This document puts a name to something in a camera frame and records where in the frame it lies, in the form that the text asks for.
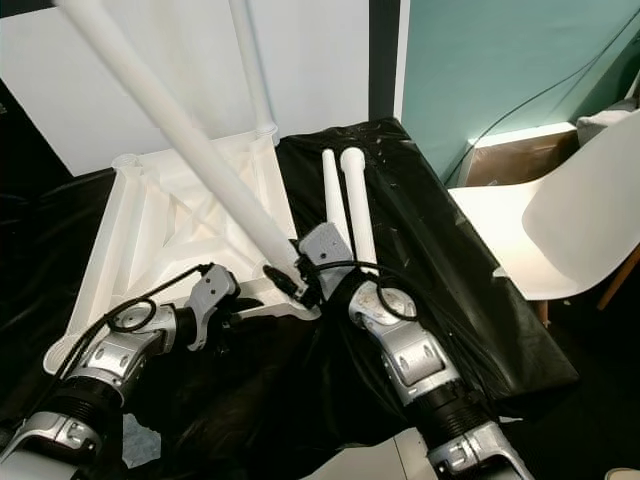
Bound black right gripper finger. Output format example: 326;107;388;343
262;262;307;300

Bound white plastic table leg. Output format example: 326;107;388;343
322;148;353;241
228;0;279;139
340;146;381;273
53;0;308;284

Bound white plastic table top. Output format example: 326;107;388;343
43;133;323;379

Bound white plastic chair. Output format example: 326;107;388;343
448;110;640;303

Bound grey cushion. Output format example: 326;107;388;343
575;105;640;151

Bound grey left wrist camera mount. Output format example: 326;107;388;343
186;265;242;351

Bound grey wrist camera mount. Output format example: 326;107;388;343
300;222;357;299
186;265;242;351

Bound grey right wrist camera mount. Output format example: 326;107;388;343
300;222;357;299

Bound black vertical wall post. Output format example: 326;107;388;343
368;0;401;121

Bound white wall panel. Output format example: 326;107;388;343
0;0;371;179

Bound black wall cable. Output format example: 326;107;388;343
440;10;640;186

